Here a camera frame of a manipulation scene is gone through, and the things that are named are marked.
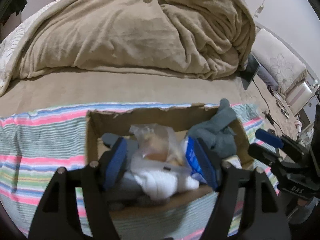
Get grey knitted socks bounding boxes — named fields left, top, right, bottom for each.
left=187, top=98, right=237, bottom=159

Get blue tissue packet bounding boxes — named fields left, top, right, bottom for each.
left=183, top=136, right=207, bottom=184

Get white and grey sock bundle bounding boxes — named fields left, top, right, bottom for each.
left=106, top=135, right=200, bottom=211

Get clear plastic snack bag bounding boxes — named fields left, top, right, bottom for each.
left=129, top=124, right=191, bottom=175

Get tablet leaning on blanket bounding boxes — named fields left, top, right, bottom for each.
left=240, top=54, right=260, bottom=90

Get white pillow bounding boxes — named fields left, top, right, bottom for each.
left=251, top=29, right=308, bottom=95

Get striped colourful towel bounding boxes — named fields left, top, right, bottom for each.
left=0, top=101, right=281, bottom=240

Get open cardboard box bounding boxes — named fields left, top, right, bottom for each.
left=85, top=102, right=255, bottom=221

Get beige fleece blanket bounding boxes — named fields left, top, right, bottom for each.
left=3, top=0, right=255, bottom=82

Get beige bed sheet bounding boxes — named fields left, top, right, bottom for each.
left=1, top=68, right=297, bottom=139

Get white floral quilt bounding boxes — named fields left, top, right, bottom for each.
left=1, top=0, right=60, bottom=96

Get black charging cable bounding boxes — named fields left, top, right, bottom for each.
left=252, top=78, right=291, bottom=136

